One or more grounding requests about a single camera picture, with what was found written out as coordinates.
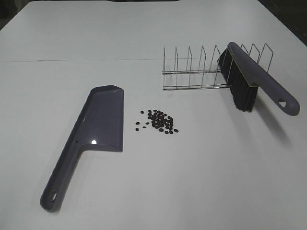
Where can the pile of coffee beans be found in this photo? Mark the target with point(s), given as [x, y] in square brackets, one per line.
[158, 120]

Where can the purple plastic dustpan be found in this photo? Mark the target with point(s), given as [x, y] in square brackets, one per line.
[99, 127]

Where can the purple hand brush black bristles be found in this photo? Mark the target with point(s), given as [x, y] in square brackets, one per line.
[245, 76]

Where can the chrome wire rack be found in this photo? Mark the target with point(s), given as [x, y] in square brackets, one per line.
[200, 73]

